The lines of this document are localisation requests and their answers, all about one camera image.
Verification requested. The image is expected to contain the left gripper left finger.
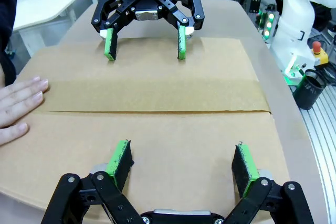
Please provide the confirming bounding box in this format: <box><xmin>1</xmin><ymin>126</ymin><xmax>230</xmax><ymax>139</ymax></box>
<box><xmin>40</xmin><ymin>140</ymin><xmax>144</xmax><ymax>224</ymax></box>

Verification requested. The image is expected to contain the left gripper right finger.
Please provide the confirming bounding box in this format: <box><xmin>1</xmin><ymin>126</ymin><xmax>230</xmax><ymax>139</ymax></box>
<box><xmin>224</xmin><ymin>142</ymin><xmax>316</xmax><ymax>224</ymax></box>

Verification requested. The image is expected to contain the brown cardboard packing box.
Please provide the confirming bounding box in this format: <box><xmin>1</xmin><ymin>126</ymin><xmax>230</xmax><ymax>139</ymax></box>
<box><xmin>0</xmin><ymin>37</ymin><xmax>291</xmax><ymax>212</ymax></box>

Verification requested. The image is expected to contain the person's left forearm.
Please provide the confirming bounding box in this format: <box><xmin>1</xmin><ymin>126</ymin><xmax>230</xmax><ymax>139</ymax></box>
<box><xmin>0</xmin><ymin>50</ymin><xmax>17</xmax><ymax>88</ymax></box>

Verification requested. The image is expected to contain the person's left hand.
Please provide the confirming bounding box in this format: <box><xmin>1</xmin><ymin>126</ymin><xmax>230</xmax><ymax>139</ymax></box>
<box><xmin>0</xmin><ymin>76</ymin><xmax>49</xmax><ymax>147</ymax></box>

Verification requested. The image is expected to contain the brown packing tape strip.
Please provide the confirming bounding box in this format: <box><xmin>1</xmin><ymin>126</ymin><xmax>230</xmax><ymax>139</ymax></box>
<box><xmin>33</xmin><ymin>79</ymin><xmax>271</xmax><ymax>114</ymax></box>

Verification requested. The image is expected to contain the white table with curved edge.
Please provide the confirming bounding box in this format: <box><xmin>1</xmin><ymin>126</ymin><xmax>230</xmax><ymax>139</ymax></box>
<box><xmin>12</xmin><ymin>0</ymin><xmax>99</xmax><ymax>59</ymax></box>

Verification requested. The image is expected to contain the signal light tower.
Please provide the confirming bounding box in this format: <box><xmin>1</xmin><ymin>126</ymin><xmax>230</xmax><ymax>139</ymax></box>
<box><xmin>258</xmin><ymin>8</ymin><xmax>277</xmax><ymax>41</ymax></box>

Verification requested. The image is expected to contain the black mesh pen cup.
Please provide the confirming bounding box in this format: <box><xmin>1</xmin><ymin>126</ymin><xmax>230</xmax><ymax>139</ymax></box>
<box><xmin>292</xmin><ymin>69</ymin><xmax>327</xmax><ymax>111</ymax></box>

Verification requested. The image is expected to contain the person in dark hoodie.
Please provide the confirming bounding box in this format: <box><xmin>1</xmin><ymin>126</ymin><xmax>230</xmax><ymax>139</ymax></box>
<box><xmin>0</xmin><ymin>0</ymin><xmax>18</xmax><ymax>61</ymax></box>

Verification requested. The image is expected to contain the red emergency stop button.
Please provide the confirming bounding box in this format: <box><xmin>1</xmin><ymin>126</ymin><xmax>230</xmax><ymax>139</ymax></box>
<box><xmin>310</xmin><ymin>41</ymin><xmax>329</xmax><ymax>67</ymax></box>

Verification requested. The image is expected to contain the aluminium profile rail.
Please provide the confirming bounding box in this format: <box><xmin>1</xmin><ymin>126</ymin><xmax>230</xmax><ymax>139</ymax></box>
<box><xmin>298</xmin><ymin>84</ymin><xmax>336</xmax><ymax>224</ymax></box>

